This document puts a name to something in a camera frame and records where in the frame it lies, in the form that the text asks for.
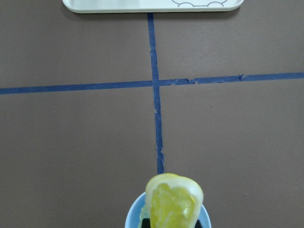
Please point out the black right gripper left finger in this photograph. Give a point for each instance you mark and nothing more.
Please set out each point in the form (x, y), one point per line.
(145, 223)

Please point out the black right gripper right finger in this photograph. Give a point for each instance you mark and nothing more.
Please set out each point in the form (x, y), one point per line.
(198, 224)

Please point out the yellow lemon half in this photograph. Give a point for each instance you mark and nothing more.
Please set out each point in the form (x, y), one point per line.
(173, 201)

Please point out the light blue plastic cup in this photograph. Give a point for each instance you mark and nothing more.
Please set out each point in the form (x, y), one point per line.
(133, 216)

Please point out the cream bear tray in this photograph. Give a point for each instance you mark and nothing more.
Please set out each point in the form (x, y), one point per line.
(147, 6)

